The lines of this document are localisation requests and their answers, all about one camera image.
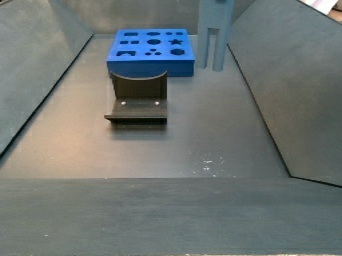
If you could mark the black fixture stand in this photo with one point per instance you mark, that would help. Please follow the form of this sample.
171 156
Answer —
140 98

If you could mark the blue foam shape board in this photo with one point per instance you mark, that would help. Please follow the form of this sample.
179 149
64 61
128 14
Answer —
145 52

